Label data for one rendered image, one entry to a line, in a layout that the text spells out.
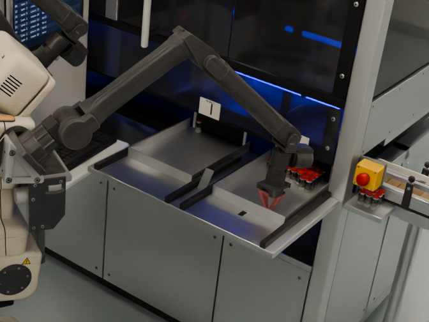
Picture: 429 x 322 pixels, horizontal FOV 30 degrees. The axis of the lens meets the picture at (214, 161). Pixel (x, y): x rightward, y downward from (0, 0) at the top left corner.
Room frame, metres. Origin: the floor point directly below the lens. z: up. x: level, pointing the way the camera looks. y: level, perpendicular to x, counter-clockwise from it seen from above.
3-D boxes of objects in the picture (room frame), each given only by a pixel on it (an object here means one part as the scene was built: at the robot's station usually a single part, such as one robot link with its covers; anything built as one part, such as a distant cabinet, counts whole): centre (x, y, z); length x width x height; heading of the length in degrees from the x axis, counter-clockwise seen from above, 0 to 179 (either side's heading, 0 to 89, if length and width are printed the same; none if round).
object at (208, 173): (2.14, 0.05, 0.91); 0.14 x 0.03 x 0.06; 149
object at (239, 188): (2.22, -0.20, 0.90); 0.34 x 0.26 x 0.04; 148
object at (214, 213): (2.25, -0.02, 0.87); 0.70 x 0.48 x 0.02; 58
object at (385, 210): (2.22, -0.51, 0.87); 0.14 x 0.13 x 0.02; 148
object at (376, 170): (2.19, -0.48, 0.99); 0.08 x 0.07 x 0.07; 148
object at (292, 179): (2.29, -0.25, 0.90); 0.18 x 0.02 x 0.05; 58
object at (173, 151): (2.40, 0.09, 0.90); 0.34 x 0.26 x 0.04; 148
